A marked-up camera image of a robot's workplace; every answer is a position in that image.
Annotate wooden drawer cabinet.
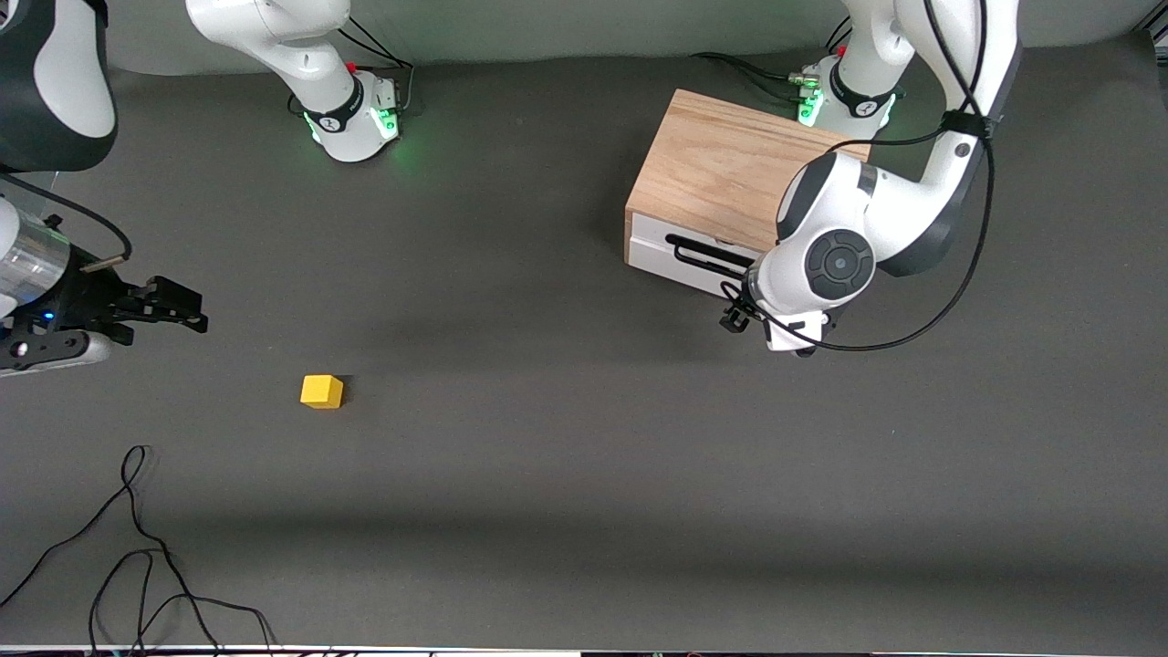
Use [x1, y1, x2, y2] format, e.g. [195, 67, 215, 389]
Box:
[623, 89, 871, 302]

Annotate yellow block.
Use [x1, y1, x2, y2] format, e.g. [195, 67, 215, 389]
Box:
[300, 375, 345, 410]

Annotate white-fronted wooden drawer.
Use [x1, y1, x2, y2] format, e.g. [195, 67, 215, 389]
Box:
[628, 213, 777, 298]

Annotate black wire drawer handle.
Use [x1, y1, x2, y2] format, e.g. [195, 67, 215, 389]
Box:
[665, 234, 760, 280]

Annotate thin black loose cable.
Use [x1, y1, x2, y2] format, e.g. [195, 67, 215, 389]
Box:
[0, 445, 223, 656]
[89, 547, 276, 656]

